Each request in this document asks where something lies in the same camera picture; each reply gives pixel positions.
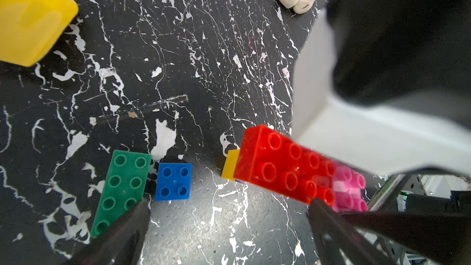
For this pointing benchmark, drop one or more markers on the green lego brick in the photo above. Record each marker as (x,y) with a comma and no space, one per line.
(124,187)

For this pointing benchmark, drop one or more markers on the yellow small lego brick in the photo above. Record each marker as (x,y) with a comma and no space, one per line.
(230,165)

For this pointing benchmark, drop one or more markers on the yellow toy shovel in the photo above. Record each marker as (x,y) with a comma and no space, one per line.
(30,28)

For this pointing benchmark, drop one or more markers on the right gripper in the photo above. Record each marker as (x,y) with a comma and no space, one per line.
(408,54)

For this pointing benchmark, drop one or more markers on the red lego brick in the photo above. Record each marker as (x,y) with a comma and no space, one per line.
(273,161)

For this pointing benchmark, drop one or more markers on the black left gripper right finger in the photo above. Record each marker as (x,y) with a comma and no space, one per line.
(336,240)

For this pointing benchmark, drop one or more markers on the dark blue small lego brick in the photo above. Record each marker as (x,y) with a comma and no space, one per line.
(173,182)

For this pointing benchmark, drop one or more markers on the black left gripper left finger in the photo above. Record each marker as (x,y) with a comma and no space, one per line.
(121,243)

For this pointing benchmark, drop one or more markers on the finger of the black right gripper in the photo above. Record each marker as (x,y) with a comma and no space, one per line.
(444,238)

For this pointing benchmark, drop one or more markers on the pink small lego brick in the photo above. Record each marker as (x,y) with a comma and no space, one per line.
(347,185)

